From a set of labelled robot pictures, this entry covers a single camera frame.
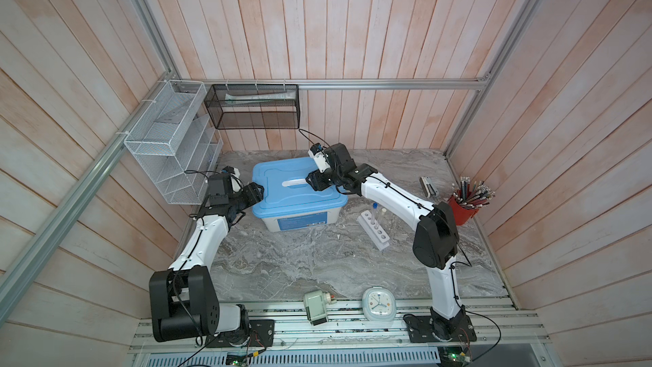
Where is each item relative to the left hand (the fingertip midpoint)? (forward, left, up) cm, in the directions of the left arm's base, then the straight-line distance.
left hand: (258, 194), depth 87 cm
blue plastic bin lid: (+1, -10, +2) cm, 10 cm away
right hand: (+7, -18, +2) cm, 20 cm away
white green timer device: (-32, -20, -11) cm, 40 cm away
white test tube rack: (-8, -42, -11) cm, 44 cm away
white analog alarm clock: (-32, -40, -12) cm, 53 cm away
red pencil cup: (-3, -71, 0) cm, 72 cm away
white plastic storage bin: (-6, -15, -7) cm, 18 cm away
